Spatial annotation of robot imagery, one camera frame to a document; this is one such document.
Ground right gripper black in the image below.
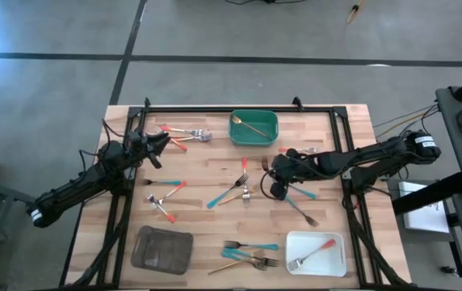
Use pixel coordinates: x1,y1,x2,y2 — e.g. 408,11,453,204
269,148,321,183

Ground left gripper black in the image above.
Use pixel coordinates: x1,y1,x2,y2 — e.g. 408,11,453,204
128,129,171,170

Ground red-handled silver fork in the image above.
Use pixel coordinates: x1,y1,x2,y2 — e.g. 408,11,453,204
278,146,321,154
149,196,177,225
170,133,213,143
159,125,207,137
241,157,252,205
287,238,337,272
145,180,188,205
154,126,189,153

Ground teal-handled black fork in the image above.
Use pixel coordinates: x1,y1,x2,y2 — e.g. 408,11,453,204
206,173,250,210
141,179,183,188
223,240,280,251
288,184,318,200
283,195,321,228
222,247,281,268
220,251,269,272

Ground teal plastic bin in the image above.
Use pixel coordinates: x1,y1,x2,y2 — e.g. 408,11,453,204
229,109,280,148

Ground grey translucent plastic bin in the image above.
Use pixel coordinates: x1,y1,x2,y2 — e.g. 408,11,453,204
130,225,195,276

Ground white plastic tray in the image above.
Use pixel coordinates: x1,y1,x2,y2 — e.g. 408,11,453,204
285,230,347,278

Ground black beam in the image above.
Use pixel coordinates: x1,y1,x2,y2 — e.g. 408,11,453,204
391,171,462,215

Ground white box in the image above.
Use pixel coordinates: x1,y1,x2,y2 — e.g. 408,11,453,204
399,180,451,234

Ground black right camera cable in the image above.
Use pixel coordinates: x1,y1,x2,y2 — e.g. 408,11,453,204
260,169,280,202

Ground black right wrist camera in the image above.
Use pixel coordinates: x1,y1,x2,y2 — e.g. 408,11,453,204
270,183,289,202

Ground right arm supply wires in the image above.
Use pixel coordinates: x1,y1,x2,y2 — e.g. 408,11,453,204
372,103,440,141

